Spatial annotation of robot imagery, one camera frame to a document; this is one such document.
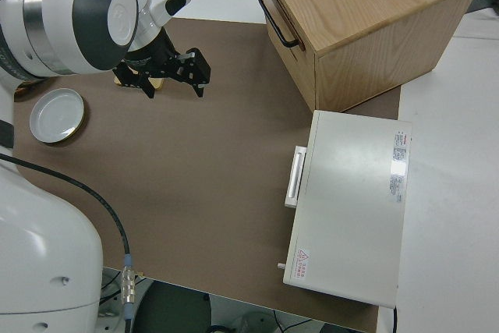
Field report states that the gray round plate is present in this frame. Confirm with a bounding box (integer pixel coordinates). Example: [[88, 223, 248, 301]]
[[30, 88, 86, 144]]

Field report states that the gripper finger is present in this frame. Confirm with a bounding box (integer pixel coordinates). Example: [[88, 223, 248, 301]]
[[111, 62, 157, 101], [182, 48, 212, 99]]

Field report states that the white oven door handle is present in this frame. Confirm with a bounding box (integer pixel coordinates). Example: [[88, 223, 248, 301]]
[[284, 146, 309, 208]]

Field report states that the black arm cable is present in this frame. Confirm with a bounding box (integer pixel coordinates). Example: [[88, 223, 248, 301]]
[[0, 0, 138, 333]]

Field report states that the black drawer handle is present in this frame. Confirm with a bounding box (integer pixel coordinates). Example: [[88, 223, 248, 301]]
[[257, 0, 301, 48]]

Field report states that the wooden drawer box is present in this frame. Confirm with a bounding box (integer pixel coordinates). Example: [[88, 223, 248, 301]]
[[253, 0, 483, 114]]

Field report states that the white toaster oven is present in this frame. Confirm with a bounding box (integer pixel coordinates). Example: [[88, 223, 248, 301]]
[[275, 109, 413, 309]]

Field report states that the gray round floor object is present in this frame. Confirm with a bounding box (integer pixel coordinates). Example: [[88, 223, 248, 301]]
[[233, 310, 282, 333]]

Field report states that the brown table mat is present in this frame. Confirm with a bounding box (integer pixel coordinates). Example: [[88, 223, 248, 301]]
[[11, 16, 402, 333]]

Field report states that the light wooden board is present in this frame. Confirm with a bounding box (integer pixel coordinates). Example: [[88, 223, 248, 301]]
[[113, 75, 165, 91]]

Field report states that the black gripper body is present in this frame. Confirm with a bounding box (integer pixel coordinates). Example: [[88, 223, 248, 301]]
[[123, 32, 196, 83]]

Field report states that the black round floor base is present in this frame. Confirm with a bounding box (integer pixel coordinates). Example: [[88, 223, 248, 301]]
[[132, 281, 212, 333]]

